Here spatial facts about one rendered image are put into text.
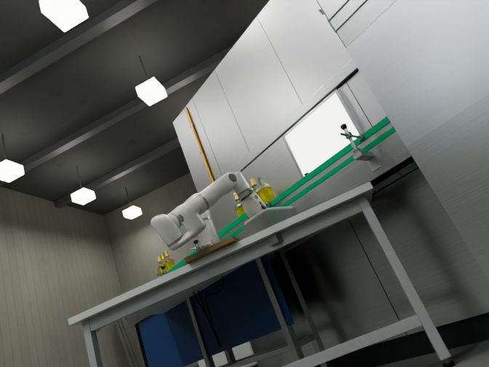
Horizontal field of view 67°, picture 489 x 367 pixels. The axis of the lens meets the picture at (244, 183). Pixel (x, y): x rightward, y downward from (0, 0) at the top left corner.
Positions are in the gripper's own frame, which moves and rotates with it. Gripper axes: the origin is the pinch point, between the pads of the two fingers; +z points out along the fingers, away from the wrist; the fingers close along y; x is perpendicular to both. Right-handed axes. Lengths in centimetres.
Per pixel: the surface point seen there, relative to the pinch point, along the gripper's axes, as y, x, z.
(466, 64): -103, -7, -6
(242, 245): 2.4, 17.7, 3.8
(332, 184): -30.9, -21.2, 1.8
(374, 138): -58, -25, -5
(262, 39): -21, -70, -101
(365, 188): -47, -13, 11
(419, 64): -92, -9, -16
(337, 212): -32.3, -7.9, 13.9
